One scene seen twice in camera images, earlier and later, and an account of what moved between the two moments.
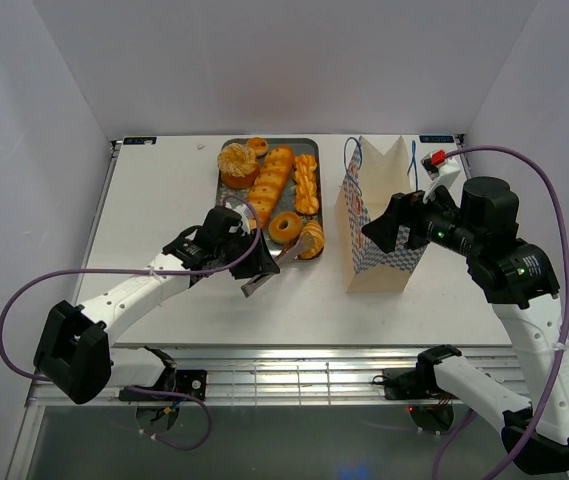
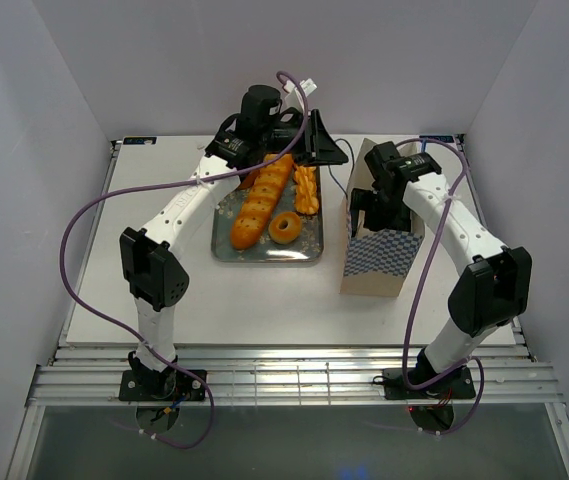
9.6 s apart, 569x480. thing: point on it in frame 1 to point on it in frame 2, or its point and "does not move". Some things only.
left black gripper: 260,263 to 319,147
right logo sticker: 436,138 does not move
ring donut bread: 290,233 does not move
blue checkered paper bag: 369,182 does not move
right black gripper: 407,210 to 361,200
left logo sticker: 140,140 does not move
